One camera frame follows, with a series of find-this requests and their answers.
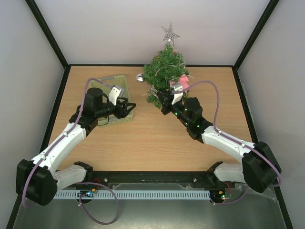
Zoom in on silver star ornament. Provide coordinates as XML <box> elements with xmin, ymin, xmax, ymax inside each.
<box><xmin>161</xmin><ymin>23</ymin><xmax>180</xmax><ymax>47</ymax></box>

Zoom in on small green christmas tree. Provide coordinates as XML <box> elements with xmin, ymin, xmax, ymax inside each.
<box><xmin>142</xmin><ymin>44</ymin><xmax>189</xmax><ymax>109</ymax></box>

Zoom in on green plastic basket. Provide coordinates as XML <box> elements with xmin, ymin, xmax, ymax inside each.
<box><xmin>90</xmin><ymin>75</ymin><xmax>133</xmax><ymax>127</ymax></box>

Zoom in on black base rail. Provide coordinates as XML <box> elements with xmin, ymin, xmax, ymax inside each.
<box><xmin>84</xmin><ymin>171</ymin><xmax>239</xmax><ymax>190</ymax></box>

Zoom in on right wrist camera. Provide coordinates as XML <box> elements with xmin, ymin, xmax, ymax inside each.
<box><xmin>170</xmin><ymin>81</ymin><xmax>183</xmax><ymax>105</ymax></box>

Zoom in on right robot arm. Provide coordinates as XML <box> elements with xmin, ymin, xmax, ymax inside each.
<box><xmin>157</xmin><ymin>91</ymin><xmax>282</xmax><ymax>193</ymax></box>

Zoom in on purple loop cable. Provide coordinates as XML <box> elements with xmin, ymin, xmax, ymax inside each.
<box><xmin>77</xmin><ymin>183</ymin><xmax>119</xmax><ymax>225</ymax></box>

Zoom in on silver ball ornament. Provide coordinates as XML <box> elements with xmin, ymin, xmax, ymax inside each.
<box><xmin>136</xmin><ymin>73</ymin><xmax>144</xmax><ymax>83</ymax></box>

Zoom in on pink ornaments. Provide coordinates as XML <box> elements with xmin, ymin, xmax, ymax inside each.
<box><xmin>170</xmin><ymin>74</ymin><xmax>189</xmax><ymax>90</ymax></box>

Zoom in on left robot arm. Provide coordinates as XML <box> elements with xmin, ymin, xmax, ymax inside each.
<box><xmin>16</xmin><ymin>85</ymin><xmax>136</xmax><ymax>206</ymax></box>

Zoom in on white slotted cable duct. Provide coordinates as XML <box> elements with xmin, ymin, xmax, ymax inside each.
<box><xmin>54</xmin><ymin>190</ymin><xmax>210</xmax><ymax>200</ymax></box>

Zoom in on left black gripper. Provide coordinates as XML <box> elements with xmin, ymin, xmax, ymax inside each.
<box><xmin>96</xmin><ymin>97</ymin><xmax>136</xmax><ymax>119</ymax></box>

